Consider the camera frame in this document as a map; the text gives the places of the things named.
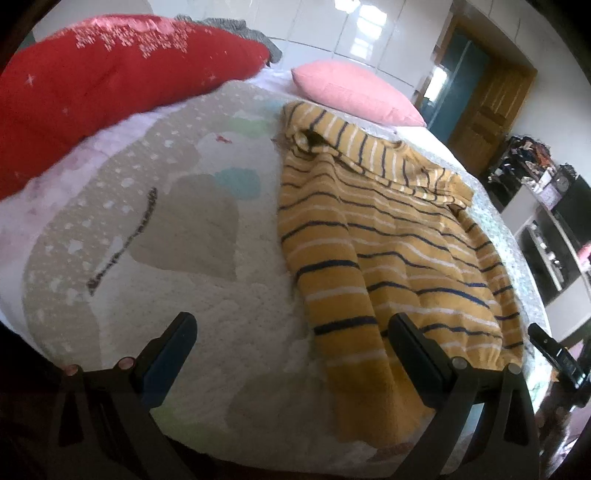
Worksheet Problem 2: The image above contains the yellow striped sweater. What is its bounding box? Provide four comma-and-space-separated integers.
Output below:
276, 100, 525, 448

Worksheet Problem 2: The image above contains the dark table clock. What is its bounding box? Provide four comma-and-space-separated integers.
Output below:
551, 166, 578, 195

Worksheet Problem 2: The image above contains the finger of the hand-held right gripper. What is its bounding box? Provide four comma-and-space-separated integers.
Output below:
527, 323, 583, 386

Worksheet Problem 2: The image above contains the cluttered shoe rack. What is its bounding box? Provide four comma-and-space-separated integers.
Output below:
489, 136, 555, 208

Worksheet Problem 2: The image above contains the red floral quilt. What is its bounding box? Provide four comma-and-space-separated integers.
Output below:
0, 15, 273, 199

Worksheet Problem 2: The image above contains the wooden door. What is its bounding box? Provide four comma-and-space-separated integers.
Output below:
448, 69, 539, 176

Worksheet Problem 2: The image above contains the heart-patterned bed quilt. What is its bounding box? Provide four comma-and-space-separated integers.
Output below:
21, 80, 550, 462

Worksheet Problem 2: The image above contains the grey plaid cloth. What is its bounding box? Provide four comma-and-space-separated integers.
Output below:
173, 14, 282, 63

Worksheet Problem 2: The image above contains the glossy white wardrobe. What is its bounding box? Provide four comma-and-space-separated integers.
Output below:
152, 0, 455, 100

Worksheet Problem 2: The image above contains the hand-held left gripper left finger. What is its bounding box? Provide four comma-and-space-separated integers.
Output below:
46, 312, 198, 480

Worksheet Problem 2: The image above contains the pink pillow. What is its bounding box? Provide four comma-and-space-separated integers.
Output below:
291, 60, 426, 127

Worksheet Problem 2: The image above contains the teal glass door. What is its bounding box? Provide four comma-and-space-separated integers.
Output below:
425, 28, 490, 144

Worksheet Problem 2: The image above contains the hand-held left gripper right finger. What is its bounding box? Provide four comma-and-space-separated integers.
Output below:
388, 313, 541, 480

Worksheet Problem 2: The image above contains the white desk shelf unit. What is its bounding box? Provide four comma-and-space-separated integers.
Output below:
501, 185, 591, 342

